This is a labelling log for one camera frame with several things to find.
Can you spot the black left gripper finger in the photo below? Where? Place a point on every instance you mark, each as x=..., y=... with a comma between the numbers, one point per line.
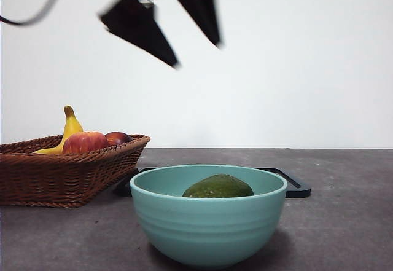
x=141, y=28
x=202, y=10

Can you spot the green avocado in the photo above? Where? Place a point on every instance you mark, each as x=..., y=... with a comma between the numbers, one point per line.
x=218, y=186

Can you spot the teal ceramic bowl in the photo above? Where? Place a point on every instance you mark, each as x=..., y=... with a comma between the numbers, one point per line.
x=208, y=228

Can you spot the dark red peach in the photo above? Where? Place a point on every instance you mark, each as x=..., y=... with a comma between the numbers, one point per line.
x=118, y=137

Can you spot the yellow banana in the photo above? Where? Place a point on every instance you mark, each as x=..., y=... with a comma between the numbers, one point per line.
x=72, y=125

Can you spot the red yellow apple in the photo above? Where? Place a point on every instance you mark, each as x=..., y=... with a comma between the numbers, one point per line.
x=86, y=143

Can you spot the brown woven wicker basket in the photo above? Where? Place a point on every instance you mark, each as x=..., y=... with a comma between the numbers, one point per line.
x=61, y=179

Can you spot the dark rectangular tray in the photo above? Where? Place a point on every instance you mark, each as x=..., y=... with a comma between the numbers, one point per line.
x=296, y=188

